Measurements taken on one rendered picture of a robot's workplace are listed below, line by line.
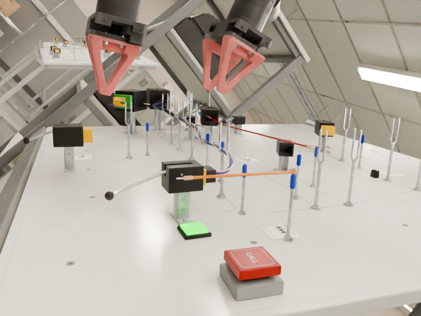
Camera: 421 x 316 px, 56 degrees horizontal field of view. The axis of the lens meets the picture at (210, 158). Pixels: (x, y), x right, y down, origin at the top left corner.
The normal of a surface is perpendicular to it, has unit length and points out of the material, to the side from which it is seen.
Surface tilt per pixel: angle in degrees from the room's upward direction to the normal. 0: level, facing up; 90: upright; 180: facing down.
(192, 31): 90
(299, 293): 50
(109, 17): 87
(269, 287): 90
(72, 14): 90
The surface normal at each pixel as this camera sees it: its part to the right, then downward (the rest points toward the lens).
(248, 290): 0.32, 0.24
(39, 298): 0.04, -0.97
